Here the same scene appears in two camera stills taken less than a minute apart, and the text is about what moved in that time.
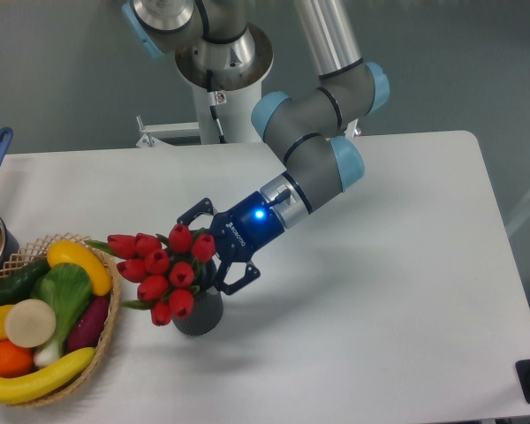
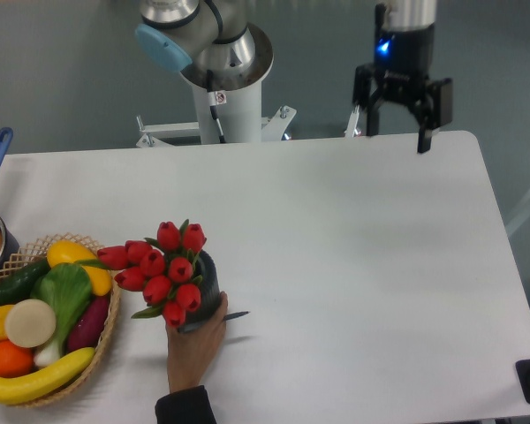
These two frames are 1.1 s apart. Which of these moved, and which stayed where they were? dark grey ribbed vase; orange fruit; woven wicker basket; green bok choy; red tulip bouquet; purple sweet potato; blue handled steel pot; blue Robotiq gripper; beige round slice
Moved: dark grey ribbed vase; red tulip bouquet; blue Robotiq gripper
Stayed: blue handled steel pot; green bok choy; woven wicker basket; purple sweet potato; beige round slice; orange fruit
